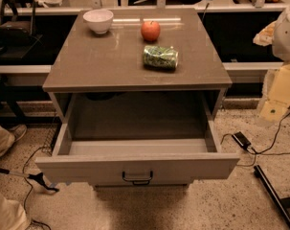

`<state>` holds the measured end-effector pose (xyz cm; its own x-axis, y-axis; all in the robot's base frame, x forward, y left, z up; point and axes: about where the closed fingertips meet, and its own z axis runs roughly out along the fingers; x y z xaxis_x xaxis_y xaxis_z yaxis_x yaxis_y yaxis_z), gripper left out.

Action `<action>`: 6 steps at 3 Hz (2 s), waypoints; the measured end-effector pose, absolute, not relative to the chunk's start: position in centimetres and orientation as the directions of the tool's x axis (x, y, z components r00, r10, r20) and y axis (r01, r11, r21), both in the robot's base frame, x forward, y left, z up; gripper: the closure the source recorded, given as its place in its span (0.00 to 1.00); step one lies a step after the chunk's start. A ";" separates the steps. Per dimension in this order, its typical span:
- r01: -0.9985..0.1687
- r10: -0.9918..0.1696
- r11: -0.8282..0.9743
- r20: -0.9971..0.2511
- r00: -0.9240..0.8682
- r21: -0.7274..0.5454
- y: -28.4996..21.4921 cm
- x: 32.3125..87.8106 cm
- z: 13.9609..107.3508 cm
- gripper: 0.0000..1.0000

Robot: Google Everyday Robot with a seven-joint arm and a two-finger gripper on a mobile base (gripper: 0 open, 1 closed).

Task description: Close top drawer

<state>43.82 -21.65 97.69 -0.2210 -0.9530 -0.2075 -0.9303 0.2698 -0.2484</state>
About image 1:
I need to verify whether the grey top drawer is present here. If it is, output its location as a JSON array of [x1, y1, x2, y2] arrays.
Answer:
[[36, 92, 238, 187]]

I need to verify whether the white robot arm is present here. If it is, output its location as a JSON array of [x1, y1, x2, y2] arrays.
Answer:
[[253, 4, 290, 122]]

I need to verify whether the grey drawer cabinet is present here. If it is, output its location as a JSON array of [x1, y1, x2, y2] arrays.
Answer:
[[42, 7, 234, 190]]

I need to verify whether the green soda can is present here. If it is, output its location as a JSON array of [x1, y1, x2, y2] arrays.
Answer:
[[143, 45, 178, 70]]

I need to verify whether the red apple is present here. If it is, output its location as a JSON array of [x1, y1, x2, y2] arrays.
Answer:
[[141, 21, 161, 41]]

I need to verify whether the white ceramic bowl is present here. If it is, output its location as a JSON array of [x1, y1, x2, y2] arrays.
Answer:
[[83, 9, 114, 35]]

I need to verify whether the black power adapter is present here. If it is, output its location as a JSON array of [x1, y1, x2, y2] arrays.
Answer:
[[232, 132, 251, 150]]

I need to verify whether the black grabber tool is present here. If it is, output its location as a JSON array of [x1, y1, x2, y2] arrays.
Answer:
[[0, 168, 58, 192]]

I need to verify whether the person's leg and shoe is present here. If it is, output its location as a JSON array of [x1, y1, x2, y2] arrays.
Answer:
[[0, 125, 27, 157]]

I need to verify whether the black chair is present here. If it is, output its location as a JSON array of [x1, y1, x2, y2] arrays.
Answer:
[[0, 0, 40, 60]]

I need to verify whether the black metal stand leg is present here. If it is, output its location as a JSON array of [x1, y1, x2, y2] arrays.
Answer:
[[254, 165, 290, 229]]

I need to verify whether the person's knee in beige trousers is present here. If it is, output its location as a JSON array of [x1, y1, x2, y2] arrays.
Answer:
[[0, 193, 31, 230]]

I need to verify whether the black power cable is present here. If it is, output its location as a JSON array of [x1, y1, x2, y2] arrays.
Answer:
[[220, 105, 290, 169]]

